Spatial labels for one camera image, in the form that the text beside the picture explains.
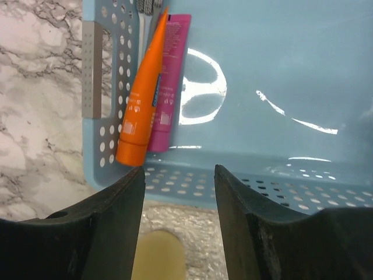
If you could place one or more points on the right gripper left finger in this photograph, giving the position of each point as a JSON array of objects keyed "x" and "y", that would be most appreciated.
[{"x": 93, "y": 239}]

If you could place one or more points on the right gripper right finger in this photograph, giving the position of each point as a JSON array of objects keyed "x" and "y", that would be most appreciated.
[{"x": 265, "y": 240}]

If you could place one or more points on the yellow ceramic mug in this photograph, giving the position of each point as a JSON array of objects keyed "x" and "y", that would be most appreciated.
[{"x": 159, "y": 255}]

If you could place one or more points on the orange toothpaste tube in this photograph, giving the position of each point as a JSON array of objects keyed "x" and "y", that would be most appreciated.
[{"x": 141, "y": 106}]

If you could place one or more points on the light blue plastic basket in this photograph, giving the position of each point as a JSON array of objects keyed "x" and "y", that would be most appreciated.
[{"x": 278, "y": 92}]

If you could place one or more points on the grey toothbrush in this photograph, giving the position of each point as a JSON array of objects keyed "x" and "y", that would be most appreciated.
[
  {"x": 157, "y": 9},
  {"x": 145, "y": 13}
]

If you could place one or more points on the pink toothbrush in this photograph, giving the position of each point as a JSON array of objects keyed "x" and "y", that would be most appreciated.
[{"x": 173, "y": 55}]

